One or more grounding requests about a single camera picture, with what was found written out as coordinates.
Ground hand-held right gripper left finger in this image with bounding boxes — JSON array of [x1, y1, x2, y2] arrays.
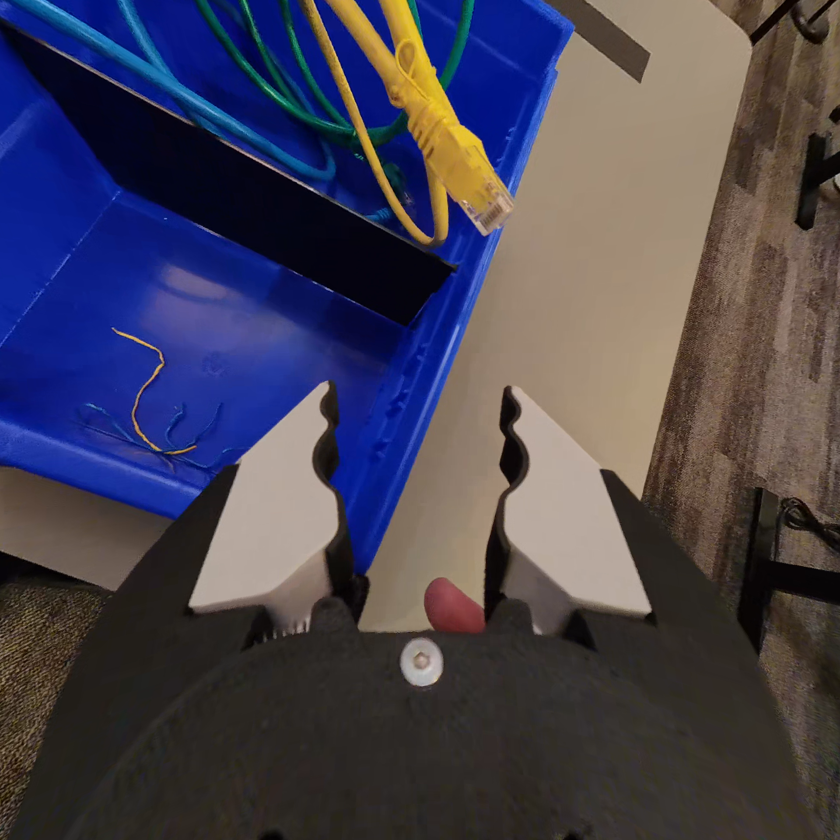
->
[[189, 381, 357, 627]]

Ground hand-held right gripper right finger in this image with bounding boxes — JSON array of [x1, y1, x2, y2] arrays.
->
[[484, 386, 652, 634]]

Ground blue plastic bin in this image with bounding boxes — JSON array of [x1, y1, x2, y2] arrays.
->
[[0, 0, 577, 572]]

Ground yellow ethernet cable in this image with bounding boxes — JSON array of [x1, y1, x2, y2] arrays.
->
[[298, 0, 516, 248]]

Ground black desk leg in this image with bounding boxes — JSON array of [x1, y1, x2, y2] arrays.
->
[[738, 487, 840, 651], [796, 131, 840, 229]]

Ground black bin divider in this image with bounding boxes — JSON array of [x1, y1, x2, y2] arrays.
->
[[0, 26, 459, 327]]

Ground dark tape strip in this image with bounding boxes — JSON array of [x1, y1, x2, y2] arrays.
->
[[543, 0, 652, 84]]

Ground thin blue wire scraps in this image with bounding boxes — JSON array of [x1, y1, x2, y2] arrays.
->
[[80, 400, 245, 471]]

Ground thin yellow wire scrap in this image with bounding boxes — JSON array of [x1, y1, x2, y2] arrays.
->
[[110, 327, 198, 456]]

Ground thin black floor cable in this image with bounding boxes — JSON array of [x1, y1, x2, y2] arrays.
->
[[780, 497, 840, 552]]

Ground green ethernet cable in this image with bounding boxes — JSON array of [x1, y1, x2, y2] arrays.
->
[[196, 0, 476, 198]]

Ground blue ethernet cable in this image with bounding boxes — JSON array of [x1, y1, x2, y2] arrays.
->
[[118, 0, 224, 126], [0, 0, 337, 183]]

